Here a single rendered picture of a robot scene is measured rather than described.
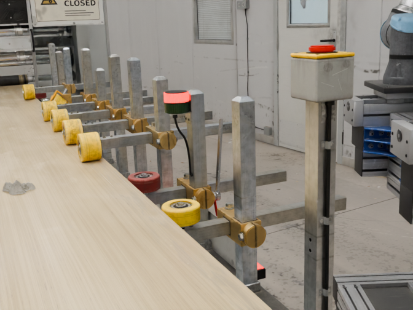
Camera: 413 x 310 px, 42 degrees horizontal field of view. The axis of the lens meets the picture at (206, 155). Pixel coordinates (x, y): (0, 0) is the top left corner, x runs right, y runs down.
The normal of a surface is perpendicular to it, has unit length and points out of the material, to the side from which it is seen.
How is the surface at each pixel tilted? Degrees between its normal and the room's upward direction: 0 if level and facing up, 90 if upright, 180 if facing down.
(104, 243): 0
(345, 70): 90
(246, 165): 90
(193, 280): 0
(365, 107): 90
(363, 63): 90
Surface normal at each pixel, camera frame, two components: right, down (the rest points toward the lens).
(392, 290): -0.04, -0.97
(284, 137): -0.86, 0.15
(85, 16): 0.41, 0.21
